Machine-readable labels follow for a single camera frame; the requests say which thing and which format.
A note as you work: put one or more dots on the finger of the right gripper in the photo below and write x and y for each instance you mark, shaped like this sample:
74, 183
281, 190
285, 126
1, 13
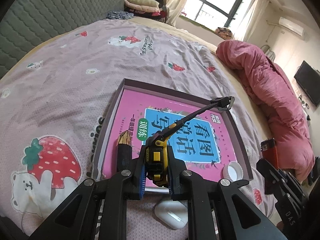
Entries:
271, 175

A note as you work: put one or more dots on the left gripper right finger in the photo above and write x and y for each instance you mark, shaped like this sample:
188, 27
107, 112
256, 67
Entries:
217, 210

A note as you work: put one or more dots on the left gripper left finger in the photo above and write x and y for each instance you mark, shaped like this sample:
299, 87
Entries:
96, 209

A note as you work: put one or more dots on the red lighter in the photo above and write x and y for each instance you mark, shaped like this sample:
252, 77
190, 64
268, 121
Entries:
269, 152

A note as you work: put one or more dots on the white plastic bottle cap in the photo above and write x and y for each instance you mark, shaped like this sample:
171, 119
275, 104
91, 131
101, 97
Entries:
233, 171

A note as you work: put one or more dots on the white earbuds case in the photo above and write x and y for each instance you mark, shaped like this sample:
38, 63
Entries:
172, 213

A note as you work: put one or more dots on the crumpled pink duvet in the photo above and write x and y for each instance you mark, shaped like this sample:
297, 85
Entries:
269, 88

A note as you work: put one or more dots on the pink and blue book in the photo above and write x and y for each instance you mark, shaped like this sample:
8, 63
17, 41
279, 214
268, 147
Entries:
137, 112

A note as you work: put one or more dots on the black television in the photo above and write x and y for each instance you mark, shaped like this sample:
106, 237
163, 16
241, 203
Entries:
308, 79

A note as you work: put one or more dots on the shallow grey cardboard box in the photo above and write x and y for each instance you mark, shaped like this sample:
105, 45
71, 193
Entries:
103, 133

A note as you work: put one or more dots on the pink strawberry bear blanket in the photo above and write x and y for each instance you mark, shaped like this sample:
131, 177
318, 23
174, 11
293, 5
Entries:
64, 88

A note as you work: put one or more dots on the white air conditioner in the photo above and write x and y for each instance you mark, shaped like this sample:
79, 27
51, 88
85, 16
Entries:
297, 29

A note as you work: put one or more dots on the blue patterned cloth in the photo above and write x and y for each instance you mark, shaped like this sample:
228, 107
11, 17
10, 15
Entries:
119, 15

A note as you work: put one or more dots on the folded clothes stack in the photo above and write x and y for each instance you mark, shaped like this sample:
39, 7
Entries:
152, 9

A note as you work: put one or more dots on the grey quilted headboard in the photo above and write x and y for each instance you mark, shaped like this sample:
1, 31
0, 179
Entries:
29, 23

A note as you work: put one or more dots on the window with dark frame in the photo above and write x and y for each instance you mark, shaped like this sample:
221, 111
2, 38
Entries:
213, 13

